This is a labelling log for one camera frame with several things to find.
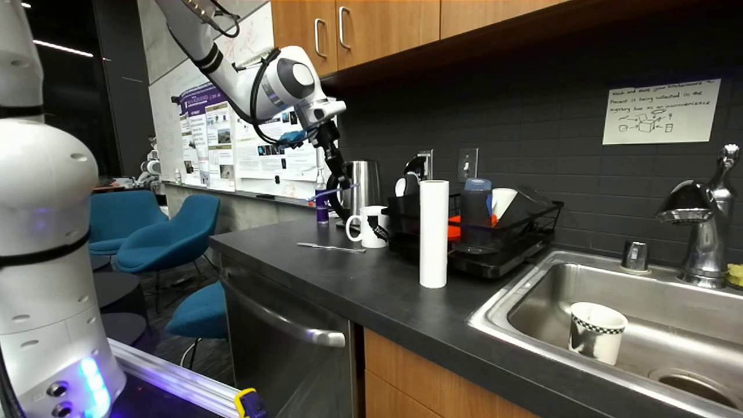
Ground white poster board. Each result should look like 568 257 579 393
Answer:
149 61 330 199

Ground stainless steel sink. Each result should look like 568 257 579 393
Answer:
469 251 743 418

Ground white mug with black pattern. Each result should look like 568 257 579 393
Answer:
346 205 390 249

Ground white bowl in rack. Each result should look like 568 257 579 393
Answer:
492 187 517 218

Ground yellow sponge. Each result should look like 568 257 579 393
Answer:
727 265 743 287

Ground black dish rack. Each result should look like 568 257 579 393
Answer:
388 191 563 280

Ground chrome faucet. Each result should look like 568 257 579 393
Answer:
655 143 741 287

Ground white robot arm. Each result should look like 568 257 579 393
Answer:
0 0 346 418

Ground white paper towel roll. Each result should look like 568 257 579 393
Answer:
417 181 448 287

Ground blue tumbler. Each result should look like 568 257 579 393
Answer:
463 179 492 233

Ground black electric kettle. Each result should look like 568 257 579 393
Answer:
326 161 369 221

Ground white cup in sink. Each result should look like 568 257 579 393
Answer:
568 301 629 365

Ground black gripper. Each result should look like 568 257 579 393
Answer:
315 124 350 221

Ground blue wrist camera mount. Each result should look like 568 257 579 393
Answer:
279 131 307 148

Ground white paper note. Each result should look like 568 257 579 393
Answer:
602 79 722 147

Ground wooden lower cabinet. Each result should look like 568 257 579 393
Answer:
365 329 536 418

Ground wooden upper cabinets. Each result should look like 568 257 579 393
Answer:
270 0 581 93

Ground stainless dishwasher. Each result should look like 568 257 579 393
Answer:
222 268 361 418

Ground blue chair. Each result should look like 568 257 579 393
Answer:
166 280 227 338
114 194 221 273

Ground small purple container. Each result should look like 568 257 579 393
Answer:
315 205 330 226

